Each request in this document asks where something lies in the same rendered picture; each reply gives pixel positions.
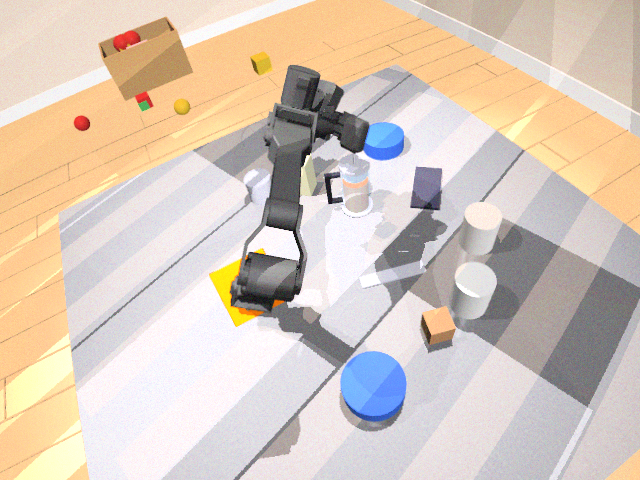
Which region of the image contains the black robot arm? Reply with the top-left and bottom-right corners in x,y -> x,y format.
230,65 -> 344,313

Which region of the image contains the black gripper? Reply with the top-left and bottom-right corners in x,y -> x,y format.
314,111 -> 369,154

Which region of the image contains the blue cylinder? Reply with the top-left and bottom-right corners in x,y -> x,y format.
364,123 -> 404,161
341,352 -> 407,422

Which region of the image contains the white cylinder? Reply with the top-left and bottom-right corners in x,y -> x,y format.
459,202 -> 502,256
449,263 -> 497,319

